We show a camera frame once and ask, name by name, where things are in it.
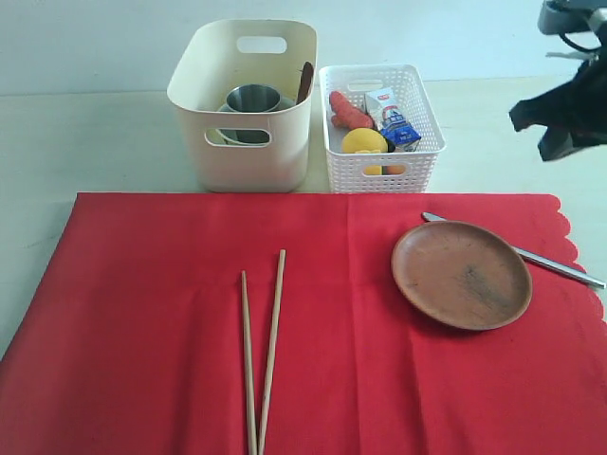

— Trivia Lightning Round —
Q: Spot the cream plastic storage bin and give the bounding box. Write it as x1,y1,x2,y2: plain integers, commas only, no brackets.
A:
167,19,317,192

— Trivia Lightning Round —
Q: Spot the yellow lemon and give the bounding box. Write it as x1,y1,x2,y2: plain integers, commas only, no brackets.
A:
340,128,389,154

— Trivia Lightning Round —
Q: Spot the dark wooden spoon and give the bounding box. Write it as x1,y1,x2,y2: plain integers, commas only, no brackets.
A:
296,61,314,104

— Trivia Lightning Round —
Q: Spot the brown egg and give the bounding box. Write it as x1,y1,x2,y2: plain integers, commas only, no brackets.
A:
383,165,407,175

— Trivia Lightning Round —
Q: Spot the brown wooden plate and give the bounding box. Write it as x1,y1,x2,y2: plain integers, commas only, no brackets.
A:
391,221,533,331

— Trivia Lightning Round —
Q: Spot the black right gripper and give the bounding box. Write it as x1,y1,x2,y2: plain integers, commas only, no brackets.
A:
508,52,606,162

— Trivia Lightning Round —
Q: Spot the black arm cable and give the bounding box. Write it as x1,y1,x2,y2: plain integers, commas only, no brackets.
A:
559,27,601,53

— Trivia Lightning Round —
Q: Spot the white ceramic bowl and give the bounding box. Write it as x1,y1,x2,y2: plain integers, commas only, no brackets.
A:
217,98,295,146

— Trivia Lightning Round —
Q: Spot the white perforated plastic basket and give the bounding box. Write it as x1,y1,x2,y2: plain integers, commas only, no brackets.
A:
319,64,446,193

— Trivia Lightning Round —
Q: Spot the stainless steel cup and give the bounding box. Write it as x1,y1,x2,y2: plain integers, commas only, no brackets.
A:
226,83,282,144

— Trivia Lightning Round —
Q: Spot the red table cloth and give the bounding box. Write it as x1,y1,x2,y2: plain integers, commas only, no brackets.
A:
1,193,606,454

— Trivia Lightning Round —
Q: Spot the silver metal knife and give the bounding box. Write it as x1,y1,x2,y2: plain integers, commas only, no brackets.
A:
393,212,606,290

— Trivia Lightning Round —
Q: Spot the wooden chopstick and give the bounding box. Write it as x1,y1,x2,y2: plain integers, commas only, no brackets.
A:
241,270,258,455
258,249,286,454

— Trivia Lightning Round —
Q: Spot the blue white milk carton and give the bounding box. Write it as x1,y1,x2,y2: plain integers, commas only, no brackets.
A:
364,87,421,152

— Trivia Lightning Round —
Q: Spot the red sausage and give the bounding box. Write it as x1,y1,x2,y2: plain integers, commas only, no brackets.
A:
329,91,374,130

